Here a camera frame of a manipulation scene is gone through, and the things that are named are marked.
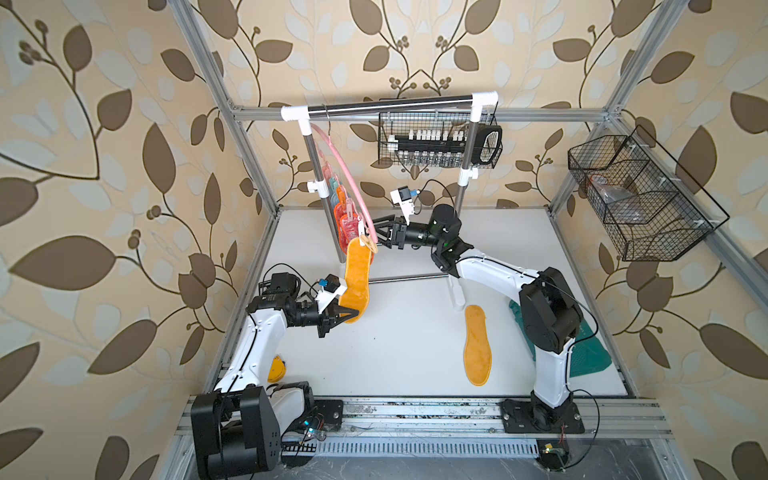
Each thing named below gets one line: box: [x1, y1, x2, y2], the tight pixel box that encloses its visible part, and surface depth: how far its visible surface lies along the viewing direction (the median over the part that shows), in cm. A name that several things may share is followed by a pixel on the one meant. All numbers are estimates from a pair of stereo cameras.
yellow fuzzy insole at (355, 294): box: [340, 237, 372, 324], surface depth 73 cm
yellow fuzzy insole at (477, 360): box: [463, 305, 492, 387], surface depth 88 cm
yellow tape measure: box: [267, 355, 286, 383], surface depth 82 cm
